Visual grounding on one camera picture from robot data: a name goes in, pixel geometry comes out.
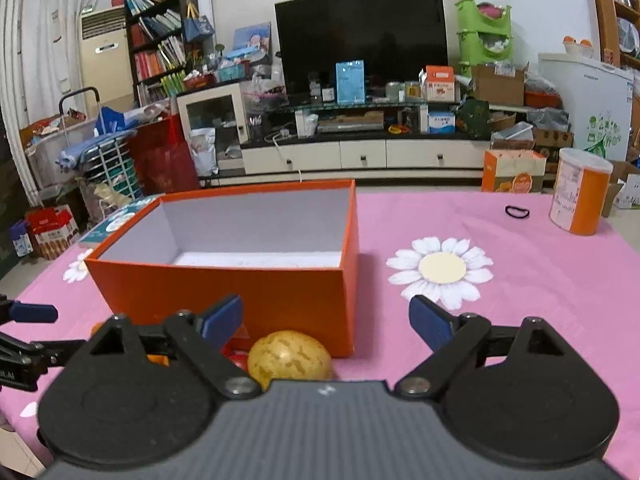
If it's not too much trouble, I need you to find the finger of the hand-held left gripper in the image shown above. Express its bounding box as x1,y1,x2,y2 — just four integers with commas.
0,332,88,366
0,297,59,326

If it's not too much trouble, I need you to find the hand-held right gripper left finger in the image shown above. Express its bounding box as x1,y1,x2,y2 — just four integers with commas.
85,294,263,401

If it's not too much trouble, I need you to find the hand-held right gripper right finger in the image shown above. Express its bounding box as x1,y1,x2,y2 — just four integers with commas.
394,294,558,401

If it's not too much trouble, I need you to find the orange cardboard box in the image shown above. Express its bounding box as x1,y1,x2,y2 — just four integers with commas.
84,179,361,358

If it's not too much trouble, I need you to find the yellow melon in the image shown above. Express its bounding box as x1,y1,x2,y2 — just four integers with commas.
247,330,334,392

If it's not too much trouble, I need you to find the small blue carton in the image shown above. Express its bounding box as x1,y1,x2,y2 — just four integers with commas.
10,220,33,258

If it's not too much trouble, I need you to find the pink floral tablecloth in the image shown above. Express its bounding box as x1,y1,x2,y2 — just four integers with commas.
0,185,640,480

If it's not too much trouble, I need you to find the red white carton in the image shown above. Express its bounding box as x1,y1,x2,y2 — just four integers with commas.
25,205,81,261

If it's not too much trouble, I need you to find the teal book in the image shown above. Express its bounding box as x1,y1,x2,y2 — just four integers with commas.
79,194,166,250

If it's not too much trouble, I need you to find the white storage bin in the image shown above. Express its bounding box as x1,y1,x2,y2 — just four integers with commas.
25,120,101,186

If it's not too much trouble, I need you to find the red gift bag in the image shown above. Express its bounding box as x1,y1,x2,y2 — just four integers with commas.
140,141,201,193
127,114,185,148

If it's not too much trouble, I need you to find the orange paper gift bag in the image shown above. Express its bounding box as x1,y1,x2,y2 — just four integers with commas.
481,149,548,194

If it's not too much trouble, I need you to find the blue folded cloth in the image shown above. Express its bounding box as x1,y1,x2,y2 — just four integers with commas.
57,130,136,168

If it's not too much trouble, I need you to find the white pouch bag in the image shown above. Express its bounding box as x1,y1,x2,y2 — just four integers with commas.
190,127,219,177

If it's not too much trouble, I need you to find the white television cabinet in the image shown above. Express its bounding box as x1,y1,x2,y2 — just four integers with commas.
240,100,531,178

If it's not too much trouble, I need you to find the orange white canister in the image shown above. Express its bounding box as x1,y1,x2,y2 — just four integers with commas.
549,147,614,237

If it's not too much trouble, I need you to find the blue white box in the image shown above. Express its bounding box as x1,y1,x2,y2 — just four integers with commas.
427,110,457,135

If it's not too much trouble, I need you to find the dark green bag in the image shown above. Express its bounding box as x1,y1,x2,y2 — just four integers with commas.
457,99,493,140

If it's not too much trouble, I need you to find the blue shopping bag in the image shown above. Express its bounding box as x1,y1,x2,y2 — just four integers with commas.
95,105,141,133

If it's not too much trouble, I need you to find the white glass door cabinet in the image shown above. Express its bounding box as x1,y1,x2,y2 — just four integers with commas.
176,82,251,171

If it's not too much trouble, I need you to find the orange white carton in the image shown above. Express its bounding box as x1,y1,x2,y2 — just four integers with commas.
419,66,458,103

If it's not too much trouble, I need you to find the brown cardboard box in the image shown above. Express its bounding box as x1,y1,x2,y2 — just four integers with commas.
472,62,528,107

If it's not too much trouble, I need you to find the blue card sign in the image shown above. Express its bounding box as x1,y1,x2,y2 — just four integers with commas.
335,60,367,106

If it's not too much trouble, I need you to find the beige standing air conditioner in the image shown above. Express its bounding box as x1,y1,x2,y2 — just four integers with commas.
79,6,136,116

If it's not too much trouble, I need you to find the black bookshelf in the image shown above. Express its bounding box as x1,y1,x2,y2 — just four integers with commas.
117,0,216,108

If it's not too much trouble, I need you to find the white refrigerator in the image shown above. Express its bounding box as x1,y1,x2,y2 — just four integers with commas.
539,52,635,163

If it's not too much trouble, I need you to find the white curtain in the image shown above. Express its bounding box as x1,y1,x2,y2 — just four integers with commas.
0,0,108,206

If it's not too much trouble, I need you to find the green plastic storage rack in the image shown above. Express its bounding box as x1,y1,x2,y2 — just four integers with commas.
455,0,515,78

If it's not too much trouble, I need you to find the blue picture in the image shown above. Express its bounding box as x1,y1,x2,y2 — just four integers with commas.
232,21,273,53

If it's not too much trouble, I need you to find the blue tote bag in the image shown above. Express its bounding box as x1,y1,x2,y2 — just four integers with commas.
182,14,216,43

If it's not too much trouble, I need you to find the black television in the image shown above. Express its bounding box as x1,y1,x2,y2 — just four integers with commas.
274,0,449,98

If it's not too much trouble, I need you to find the white bowl of oranges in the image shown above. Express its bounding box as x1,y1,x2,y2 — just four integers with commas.
562,36,596,59

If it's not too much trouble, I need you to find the wooden shelf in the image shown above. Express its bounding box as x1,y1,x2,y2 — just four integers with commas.
587,0,640,68

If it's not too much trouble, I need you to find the metal wire basket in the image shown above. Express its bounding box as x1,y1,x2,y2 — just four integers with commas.
82,132,146,211

